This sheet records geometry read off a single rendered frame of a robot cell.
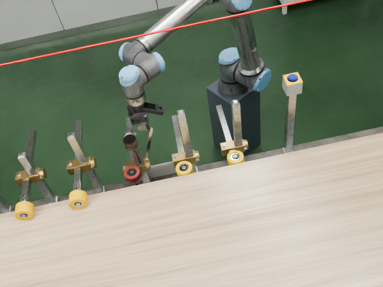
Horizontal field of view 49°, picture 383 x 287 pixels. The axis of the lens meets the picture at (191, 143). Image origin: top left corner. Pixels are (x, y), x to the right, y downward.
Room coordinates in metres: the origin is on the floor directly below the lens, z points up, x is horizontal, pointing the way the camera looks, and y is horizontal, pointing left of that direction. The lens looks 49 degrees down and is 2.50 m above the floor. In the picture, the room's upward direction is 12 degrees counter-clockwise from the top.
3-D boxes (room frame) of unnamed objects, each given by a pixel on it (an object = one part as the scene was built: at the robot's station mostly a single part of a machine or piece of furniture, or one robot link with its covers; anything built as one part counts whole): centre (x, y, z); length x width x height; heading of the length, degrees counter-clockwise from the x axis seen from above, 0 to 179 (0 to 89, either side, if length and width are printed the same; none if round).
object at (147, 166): (1.34, 0.29, 0.84); 0.14 x 0.06 x 0.05; 91
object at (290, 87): (1.35, -0.49, 1.18); 0.07 x 0.07 x 0.08; 1
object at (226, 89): (2.05, -0.34, 0.65); 0.19 x 0.19 x 0.10
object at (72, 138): (1.34, 0.52, 0.93); 0.04 x 0.04 x 0.48; 1
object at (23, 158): (1.34, 0.77, 0.87); 0.04 x 0.04 x 0.48; 1
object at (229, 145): (1.35, -0.21, 0.84); 0.14 x 0.06 x 0.05; 91
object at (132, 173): (1.27, 0.31, 0.85); 0.08 x 0.08 x 0.11
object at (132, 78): (1.43, 0.20, 1.32); 0.10 x 0.09 x 0.12; 127
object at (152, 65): (1.50, 0.11, 1.32); 0.12 x 0.12 x 0.09; 37
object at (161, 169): (1.37, 0.24, 0.75); 0.26 x 0.01 x 0.10; 91
